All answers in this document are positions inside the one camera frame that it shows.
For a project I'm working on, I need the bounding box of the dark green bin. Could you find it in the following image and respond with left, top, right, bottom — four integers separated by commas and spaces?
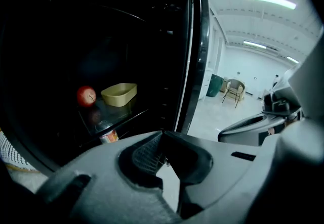
206, 73, 225, 98

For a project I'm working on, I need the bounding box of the orange label can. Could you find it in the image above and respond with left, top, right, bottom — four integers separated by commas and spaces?
95, 119, 119, 145

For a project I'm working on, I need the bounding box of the wicker chair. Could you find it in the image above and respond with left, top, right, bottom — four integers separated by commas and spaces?
222, 78, 246, 109

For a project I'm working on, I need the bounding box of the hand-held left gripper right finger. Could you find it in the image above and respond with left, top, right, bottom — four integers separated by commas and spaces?
163, 130, 264, 220

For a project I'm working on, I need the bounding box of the glass shelf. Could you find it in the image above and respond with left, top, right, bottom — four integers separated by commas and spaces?
77, 95, 150, 147

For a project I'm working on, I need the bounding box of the black fridge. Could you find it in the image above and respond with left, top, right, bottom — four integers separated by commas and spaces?
0, 0, 211, 178

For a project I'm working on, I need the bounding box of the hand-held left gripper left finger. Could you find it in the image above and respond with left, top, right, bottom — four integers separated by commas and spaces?
35, 130, 183, 224

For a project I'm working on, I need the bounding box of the black white striped throw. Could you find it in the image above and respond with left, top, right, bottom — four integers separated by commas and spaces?
0, 128, 30, 169

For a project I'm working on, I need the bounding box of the yellow plastic container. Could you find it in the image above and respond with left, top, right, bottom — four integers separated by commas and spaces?
100, 82, 138, 107

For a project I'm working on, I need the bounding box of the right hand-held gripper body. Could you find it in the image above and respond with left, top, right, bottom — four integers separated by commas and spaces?
217, 85, 304, 147

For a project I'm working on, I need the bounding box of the red apple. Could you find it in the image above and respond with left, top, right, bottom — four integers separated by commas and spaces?
76, 85, 97, 107

